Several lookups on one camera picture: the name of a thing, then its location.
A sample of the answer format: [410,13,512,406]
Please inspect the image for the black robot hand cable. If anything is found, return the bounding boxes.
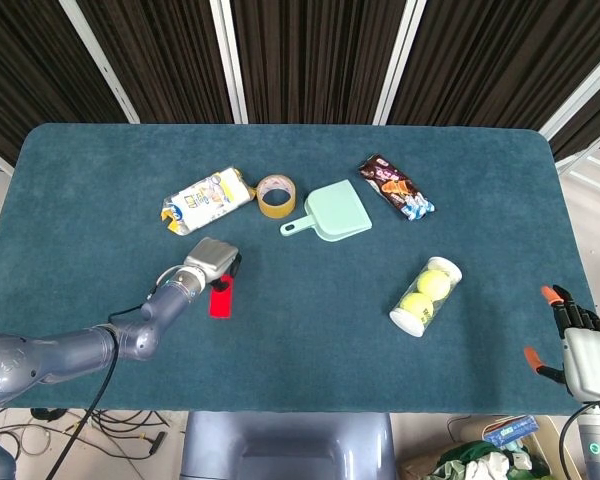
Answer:
[43,267,182,480]
[558,401,597,480]

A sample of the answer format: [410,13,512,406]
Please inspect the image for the white yellow snack bag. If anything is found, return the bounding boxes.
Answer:
[159,166,257,237]

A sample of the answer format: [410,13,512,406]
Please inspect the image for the black floor cable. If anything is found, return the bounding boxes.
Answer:
[0,406,172,457]

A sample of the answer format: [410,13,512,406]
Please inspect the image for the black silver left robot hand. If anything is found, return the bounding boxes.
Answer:
[184,236,244,294]

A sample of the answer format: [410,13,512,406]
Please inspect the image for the clear tennis ball can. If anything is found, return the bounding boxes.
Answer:
[388,255,464,338]

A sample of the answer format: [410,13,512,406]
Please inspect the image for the small red object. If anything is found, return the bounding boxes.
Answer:
[208,273,236,320]

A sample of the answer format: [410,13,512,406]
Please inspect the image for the blue table cloth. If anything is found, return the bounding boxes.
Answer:
[0,122,597,415]

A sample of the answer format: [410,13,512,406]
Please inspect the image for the brown cardboard box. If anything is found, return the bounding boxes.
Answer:
[396,413,584,480]

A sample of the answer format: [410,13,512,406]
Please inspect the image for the yellow packing tape roll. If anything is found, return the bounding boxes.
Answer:
[255,173,297,220]

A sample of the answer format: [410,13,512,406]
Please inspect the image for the yellow tennis ball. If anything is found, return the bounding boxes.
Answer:
[399,292,436,327]
[416,269,453,303]

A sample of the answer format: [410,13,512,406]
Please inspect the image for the mint green plastic dustpan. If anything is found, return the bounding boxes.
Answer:
[279,180,374,244]

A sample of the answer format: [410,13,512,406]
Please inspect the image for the small blue carton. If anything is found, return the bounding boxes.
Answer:
[481,415,541,448]

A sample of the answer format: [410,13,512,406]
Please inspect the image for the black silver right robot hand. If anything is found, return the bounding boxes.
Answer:
[523,284,600,404]

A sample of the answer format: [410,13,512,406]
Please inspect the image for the green cloth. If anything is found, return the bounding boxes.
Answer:
[433,438,514,480]

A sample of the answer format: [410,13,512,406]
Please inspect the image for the crumpled white plastic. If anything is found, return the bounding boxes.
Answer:
[463,452,512,480]

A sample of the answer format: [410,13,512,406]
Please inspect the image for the white partition post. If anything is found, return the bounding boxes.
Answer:
[209,0,250,125]
[58,0,142,125]
[539,35,600,140]
[371,0,429,127]

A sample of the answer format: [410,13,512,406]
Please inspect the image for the grey robot torso base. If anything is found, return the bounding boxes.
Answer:
[179,410,399,480]

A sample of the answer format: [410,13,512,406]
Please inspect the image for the brown chocolate snack bag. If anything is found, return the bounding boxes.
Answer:
[356,153,437,223]

